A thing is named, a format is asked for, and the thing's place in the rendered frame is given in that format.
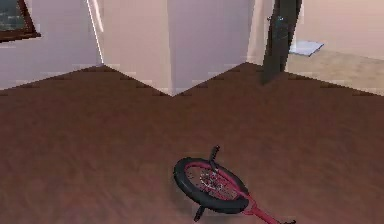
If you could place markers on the red unicycle with black tyre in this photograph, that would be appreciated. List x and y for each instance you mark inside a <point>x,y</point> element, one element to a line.
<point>213,196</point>

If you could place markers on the pale blue flat mat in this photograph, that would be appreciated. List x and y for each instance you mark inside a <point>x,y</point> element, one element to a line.
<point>305,47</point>

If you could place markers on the dark brown framed window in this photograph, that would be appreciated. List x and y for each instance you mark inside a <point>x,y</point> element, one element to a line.
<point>13,20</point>

